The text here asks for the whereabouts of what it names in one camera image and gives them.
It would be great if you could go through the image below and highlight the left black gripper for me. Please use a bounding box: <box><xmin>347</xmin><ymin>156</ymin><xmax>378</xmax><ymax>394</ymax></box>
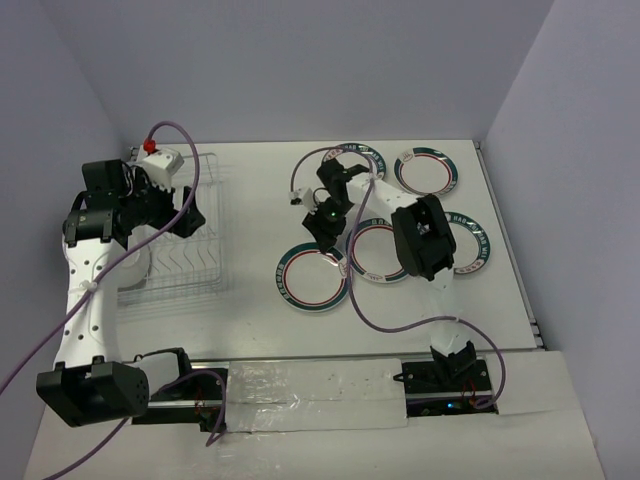
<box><xmin>120</xmin><ymin>168</ymin><xmax>205</xmax><ymax>238</ymax></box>

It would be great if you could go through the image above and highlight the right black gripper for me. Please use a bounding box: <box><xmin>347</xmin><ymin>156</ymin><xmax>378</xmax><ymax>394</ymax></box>
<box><xmin>304</xmin><ymin>198</ymin><xmax>355</xmax><ymax>255</ymax></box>

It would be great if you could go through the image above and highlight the green red ring plate front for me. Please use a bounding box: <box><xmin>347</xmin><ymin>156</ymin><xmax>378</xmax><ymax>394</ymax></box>
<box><xmin>274</xmin><ymin>242</ymin><xmax>348</xmax><ymax>314</ymax></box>

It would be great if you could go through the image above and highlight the green red ring plate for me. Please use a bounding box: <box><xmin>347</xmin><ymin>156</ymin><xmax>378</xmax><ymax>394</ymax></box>
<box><xmin>352</xmin><ymin>218</ymin><xmax>408</xmax><ymax>284</ymax></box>
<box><xmin>393</xmin><ymin>146</ymin><xmax>459</xmax><ymax>196</ymax></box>
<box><xmin>274</xmin><ymin>242</ymin><xmax>348</xmax><ymax>314</ymax></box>

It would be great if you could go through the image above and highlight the orange sunburst plate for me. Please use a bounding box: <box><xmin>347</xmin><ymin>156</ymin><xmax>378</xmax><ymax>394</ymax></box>
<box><xmin>117</xmin><ymin>246</ymin><xmax>151</xmax><ymax>290</ymax></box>

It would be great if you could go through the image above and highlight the green rim lettered plate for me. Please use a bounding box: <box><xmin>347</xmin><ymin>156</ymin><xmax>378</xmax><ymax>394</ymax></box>
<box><xmin>322</xmin><ymin>142</ymin><xmax>387</xmax><ymax>180</ymax></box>

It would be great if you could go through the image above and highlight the green red ring plate back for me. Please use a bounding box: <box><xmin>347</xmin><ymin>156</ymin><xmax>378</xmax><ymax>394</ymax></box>
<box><xmin>393</xmin><ymin>146</ymin><xmax>459</xmax><ymax>196</ymax></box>

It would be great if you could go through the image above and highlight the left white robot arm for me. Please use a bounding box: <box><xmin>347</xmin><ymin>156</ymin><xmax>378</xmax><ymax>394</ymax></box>
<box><xmin>36</xmin><ymin>150</ymin><xmax>205</xmax><ymax>427</ymax></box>

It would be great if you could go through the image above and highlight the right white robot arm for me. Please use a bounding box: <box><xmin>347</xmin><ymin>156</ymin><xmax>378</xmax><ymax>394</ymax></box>
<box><xmin>302</xmin><ymin>158</ymin><xmax>476</xmax><ymax>391</ymax></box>

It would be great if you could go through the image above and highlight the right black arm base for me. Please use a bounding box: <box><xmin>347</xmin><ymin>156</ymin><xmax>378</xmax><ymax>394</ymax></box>
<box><xmin>393</xmin><ymin>360</ymin><xmax>498</xmax><ymax>418</ymax></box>

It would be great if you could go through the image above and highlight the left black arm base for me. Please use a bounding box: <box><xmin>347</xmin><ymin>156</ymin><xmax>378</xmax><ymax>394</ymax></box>
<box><xmin>132</xmin><ymin>367</ymin><xmax>228</xmax><ymax>433</ymax></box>

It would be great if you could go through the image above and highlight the silver tape sheet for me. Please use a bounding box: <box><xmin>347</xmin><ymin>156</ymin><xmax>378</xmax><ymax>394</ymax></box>
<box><xmin>225</xmin><ymin>358</ymin><xmax>408</xmax><ymax>433</ymax></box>

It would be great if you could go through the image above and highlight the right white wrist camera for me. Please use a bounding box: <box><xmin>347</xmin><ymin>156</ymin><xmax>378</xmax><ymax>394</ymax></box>
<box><xmin>289</xmin><ymin>187</ymin><xmax>318</xmax><ymax>211</ymax></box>

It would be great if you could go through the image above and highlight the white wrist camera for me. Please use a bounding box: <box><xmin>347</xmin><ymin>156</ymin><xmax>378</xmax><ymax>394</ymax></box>
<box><xmin>137</xmin><ymin>148</ymin><xmax>184</xmax><ymax>192</ymax></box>
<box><xmin>289</xmin><ymin>187</ymin><xmax>318</xmax><ymax>211</ymax></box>

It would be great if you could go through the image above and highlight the white wire dish rack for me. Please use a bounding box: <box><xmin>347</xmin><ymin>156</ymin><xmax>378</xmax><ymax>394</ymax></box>
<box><xmin>118</xmin><ymin>152</ymin><xmax>223</xmax><ymax>307</ymax></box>

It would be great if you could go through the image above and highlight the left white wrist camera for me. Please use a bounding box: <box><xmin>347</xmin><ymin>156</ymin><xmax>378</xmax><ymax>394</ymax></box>
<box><xmin>137</xmin><ymin>148</ymin><xmax>184</xmax><ymax>192</ymax></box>

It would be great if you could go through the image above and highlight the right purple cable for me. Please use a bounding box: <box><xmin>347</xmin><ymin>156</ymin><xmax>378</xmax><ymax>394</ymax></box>
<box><xmin>289</xmin><ymin>147</ymin><xmax>507</xmax><ymax>411</ymax></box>

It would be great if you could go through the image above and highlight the purple cable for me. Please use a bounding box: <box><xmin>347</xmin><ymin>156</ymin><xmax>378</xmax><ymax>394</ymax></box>
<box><xmin>289</xmin><ymin>147</ymin><xmax>507</xmax><ymax>411</ymax></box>
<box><xmin>0</xmin><ymin>120</ymin><xmax>231</xmax><ymax>474</ymax></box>

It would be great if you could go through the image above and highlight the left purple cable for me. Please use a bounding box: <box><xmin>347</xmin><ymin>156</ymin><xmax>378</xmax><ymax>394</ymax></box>
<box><xmin>0</xmin><ymin>120</ymin><xmax>231</xmax><ymax>474</ymax></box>

